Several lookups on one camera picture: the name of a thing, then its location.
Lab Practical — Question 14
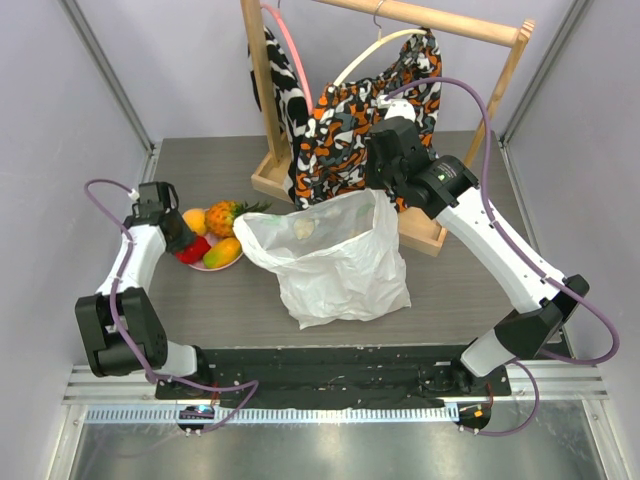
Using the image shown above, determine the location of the white plastic bag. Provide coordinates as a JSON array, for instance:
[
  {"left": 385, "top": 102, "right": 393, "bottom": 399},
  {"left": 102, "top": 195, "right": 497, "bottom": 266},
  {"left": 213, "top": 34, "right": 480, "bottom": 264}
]
[{"left": 233, "top": 189, "right": 411, "bottom": 329}]

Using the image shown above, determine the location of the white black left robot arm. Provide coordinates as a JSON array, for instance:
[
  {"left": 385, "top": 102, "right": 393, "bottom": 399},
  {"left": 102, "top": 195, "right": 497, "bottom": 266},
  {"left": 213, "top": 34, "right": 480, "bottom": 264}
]
[{"left": 75, "top": 203, "right": 213, "bottom": 399}]

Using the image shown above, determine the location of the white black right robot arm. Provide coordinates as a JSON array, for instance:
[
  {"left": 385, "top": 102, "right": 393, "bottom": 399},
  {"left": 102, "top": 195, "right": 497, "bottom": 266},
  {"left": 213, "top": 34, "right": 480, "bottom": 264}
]
[{"left": 366, "top": 117, "right": 589, "bottom": 395}]

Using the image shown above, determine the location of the red bell pepper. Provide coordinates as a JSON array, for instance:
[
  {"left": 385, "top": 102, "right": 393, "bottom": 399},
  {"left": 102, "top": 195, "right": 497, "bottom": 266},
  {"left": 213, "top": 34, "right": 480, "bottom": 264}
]
[{"left": 175, "top": 236, "right": 211, "bottom": 265}]

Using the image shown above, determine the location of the yellow orange fruit with leaf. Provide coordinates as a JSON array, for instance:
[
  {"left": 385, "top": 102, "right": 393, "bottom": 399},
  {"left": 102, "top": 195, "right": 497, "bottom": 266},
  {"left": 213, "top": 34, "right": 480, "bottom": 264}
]
[{"left": 182, "top": 208, "right": 207, "bottom": 236}]

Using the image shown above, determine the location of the pink round plate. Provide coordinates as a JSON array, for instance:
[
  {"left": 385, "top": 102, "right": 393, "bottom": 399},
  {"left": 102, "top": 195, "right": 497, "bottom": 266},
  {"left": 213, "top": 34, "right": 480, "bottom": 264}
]
[{"left": 189, "top": 253, "right": 244, "bottom": 272}]

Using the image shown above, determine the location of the orange pineapple with green crown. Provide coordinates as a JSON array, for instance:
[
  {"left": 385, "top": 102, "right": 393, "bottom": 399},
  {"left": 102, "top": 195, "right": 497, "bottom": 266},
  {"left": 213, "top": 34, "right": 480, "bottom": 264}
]
[{"left": 205, "top": 200, "right": 271, "bottom": 238}]

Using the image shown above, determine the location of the green yellow mango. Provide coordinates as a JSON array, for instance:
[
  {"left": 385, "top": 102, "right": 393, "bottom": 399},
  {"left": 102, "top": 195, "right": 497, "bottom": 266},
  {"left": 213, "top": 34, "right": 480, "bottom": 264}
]
[{"left": 202, "top": 237, "right": 242, "bottom": 270}]

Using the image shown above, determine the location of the orange grey camouflage garment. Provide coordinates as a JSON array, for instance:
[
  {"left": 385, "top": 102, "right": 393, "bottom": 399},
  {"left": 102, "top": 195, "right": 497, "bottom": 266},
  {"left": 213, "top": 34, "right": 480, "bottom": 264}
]
[{"left": 290, "top": 28, "right": 442, "bottom": 210}]

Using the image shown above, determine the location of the wooden clothes rack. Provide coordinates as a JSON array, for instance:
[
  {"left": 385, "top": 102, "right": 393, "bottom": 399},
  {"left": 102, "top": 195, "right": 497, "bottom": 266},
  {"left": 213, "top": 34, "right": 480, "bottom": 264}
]
[{"left": 239, "top": 0, "right": 536, "bottom": 259}]

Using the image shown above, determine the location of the pink clothes hanger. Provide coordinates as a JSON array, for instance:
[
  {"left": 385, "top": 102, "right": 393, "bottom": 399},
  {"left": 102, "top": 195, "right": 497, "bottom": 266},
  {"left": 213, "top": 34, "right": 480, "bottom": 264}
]
[{"left": 260, "top": 3, "right": 314, "bottom": 114}]

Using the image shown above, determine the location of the black white zebra garment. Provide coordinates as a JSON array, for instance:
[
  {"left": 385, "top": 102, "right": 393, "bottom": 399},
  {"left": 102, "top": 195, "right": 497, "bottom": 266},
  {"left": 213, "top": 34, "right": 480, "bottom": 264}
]
[{"left": 264, "top": 26, "right": 309, "bottom": 201}]

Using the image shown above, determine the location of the cream clothes hanger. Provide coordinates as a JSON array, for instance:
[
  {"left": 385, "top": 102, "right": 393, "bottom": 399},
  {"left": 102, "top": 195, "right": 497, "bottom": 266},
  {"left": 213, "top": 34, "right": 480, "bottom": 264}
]
[{"left": 332, "top": 28, "right": 426, "bottom": 86}]

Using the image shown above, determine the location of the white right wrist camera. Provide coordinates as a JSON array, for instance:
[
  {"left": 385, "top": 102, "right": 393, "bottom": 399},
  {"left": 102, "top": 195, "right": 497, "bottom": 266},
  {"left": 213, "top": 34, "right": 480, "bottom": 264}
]
[{"left": 376, "top": 99, "right": 416, "bottom": 131}]

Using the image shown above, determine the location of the aluminium slotted rail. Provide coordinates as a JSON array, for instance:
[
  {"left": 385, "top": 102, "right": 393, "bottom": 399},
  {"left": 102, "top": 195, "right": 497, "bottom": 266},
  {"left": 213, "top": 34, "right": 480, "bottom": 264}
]
[{"left": 85, "top": 403, "right": 459, "bottom": 425}]

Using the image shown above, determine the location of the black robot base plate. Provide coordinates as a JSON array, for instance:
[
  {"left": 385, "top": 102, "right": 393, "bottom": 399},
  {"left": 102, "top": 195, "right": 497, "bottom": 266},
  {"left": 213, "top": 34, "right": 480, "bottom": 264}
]
[{"left": 154, "top": 342, "right": 512, "bottom": 414}]

